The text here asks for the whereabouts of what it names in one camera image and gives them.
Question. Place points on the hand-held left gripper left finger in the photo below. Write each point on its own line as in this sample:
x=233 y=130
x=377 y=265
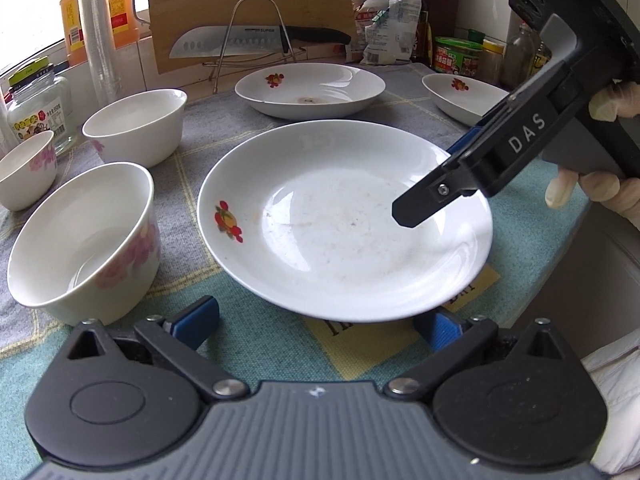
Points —
x=197 y=317

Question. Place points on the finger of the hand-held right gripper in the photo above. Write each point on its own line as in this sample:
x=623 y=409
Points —
x=467 y=140
x=420 y=207

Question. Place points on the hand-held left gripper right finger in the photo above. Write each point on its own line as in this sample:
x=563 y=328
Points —
x=442 y=330

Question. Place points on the large white flower-print plate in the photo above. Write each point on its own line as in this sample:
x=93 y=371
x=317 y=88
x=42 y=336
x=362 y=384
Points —
x=310 y=220

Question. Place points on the white bowl pink flowers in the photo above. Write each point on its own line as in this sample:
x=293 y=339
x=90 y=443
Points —
x=135 y=120
x=25 y=175
x=65 y=240

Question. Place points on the person's right hand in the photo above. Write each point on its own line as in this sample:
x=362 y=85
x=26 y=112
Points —
x=607 y=105

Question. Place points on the small glass seasoning bottle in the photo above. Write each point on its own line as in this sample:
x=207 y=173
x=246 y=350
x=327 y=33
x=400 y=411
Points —
x=541 y=65

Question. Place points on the clear glass bottle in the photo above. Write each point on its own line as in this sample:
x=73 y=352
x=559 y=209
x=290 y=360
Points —
x=517 y=60

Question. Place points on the small jar yellow lid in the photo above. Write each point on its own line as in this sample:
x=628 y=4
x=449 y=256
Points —
x=492 y=65

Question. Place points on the crumpled printed seasoning bag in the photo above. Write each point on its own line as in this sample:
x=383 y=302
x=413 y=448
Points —
x=397 y=35

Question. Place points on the checked grey-green table cloth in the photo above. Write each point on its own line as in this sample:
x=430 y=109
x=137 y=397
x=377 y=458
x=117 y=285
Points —
x=185 y=185

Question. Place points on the brown knife block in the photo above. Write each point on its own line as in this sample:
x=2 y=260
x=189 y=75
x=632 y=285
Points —
x=442 y=5

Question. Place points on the white printed seasoning bag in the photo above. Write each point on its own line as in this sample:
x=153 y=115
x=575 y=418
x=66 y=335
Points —
x=370 y=20

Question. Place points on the person's white jacket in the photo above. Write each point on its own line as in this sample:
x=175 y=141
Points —
x=620 y=400

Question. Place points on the glass jar green lid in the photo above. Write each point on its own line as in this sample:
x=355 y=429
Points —
x=45 y=110

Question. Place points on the clear plastic wrap roll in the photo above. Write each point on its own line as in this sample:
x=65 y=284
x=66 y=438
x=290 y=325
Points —
x=100 y=50

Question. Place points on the wooden cutting board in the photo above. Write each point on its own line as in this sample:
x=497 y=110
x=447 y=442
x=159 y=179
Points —
x=200 y=0

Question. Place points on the orange cooking oil bottle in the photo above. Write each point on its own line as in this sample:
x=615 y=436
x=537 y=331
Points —
x=127 y=10
x=70 y=20

